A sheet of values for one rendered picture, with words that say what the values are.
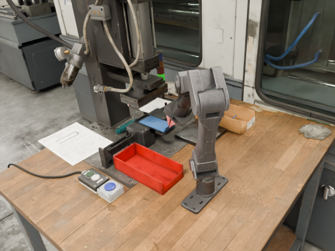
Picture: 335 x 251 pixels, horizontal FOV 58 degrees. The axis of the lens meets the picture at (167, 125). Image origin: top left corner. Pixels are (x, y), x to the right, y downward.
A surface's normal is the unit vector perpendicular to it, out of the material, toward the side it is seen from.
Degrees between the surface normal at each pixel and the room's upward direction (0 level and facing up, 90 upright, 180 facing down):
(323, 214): 90
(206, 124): 105
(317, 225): 90
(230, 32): 90
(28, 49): 90
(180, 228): 0
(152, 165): 0
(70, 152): 1
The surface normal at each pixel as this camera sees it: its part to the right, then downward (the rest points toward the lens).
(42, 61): 0.72, 0.32
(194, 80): 0.05, -0.35
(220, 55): -0.69, 0.41
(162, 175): -0.07, -0.85
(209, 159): 0.18, 0.70
